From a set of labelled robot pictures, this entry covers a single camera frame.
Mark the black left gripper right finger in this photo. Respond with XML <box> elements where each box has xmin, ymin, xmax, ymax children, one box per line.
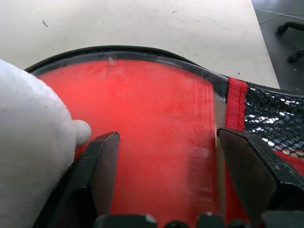
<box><xmin>217</xmin><ymin>127</ymin><xmax>304</xmax><ymax>224</ymax></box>

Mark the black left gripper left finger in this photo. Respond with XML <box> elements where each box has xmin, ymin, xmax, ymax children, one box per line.
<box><xmin>35</xmin><ymin>132</ymin><xmax>120</xmax><ymax>228</ymax></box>

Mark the white floor cable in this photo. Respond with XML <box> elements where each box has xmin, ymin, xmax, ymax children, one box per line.
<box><xmin>255</xmin><ymin>6</ymin><xmax>304</xmax><ymax>24</ymax></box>

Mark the red table tennis paddle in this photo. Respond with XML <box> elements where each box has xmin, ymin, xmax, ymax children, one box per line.
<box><xmin>37</xmin><ymin>59</ymin><xmax>223</xmax><ymax>228</ymax></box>

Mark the black office chair base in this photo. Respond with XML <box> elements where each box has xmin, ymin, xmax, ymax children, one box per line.
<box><xmin>276</xmin><ymin>21</ymin><xmax>304</xmax><ymax>64</ymax></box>

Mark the white fuzzy plush item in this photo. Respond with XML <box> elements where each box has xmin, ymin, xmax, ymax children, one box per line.
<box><xmin>0</xmin><ymin>58</ymin><xmax>92</xmax><ymax>228</ymax></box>

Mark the black mesh paddle case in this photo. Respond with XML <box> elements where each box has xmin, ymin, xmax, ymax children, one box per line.
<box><xmin>23</xmin><ymin>45</ymin><xmax>304</xmax><ymax>228</ymax></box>

